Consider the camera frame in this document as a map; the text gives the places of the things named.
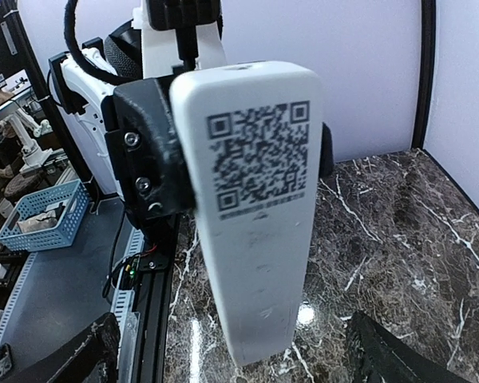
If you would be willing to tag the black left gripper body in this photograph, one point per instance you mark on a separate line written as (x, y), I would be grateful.
(143, 155)

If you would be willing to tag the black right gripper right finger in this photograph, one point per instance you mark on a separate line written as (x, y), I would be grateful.
(376, 355)

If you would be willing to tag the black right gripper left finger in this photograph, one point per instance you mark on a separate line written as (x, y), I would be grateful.
(90, 356)

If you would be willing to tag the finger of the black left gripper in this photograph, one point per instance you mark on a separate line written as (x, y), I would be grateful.
(163, 131)
(326, 164)

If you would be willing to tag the white remote control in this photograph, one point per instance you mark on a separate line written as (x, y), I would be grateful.
(251, 137)

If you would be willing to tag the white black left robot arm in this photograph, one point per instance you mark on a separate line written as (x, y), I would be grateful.
(129, 95)

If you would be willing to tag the blue plastic basket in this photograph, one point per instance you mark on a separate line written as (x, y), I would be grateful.
(47, 219)

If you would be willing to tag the small circuit board with wires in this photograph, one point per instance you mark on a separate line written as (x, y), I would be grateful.
(126, 273)

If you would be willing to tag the black front frame rail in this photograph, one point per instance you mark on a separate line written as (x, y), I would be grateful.
(153, 293)

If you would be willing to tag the black right corner frame post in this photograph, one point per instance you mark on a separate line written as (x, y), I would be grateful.
(426, 71)

